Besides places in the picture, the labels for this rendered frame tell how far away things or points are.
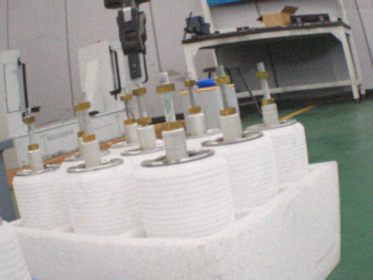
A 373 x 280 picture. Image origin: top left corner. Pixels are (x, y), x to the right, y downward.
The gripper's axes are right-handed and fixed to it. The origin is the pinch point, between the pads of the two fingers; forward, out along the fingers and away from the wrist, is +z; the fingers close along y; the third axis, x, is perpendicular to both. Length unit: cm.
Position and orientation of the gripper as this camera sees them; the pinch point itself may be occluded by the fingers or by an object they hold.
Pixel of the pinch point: (138, 74)
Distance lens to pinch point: 80.7
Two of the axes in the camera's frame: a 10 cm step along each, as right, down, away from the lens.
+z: 1.6, 9.8, 0.8
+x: -9.9, 1.6, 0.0
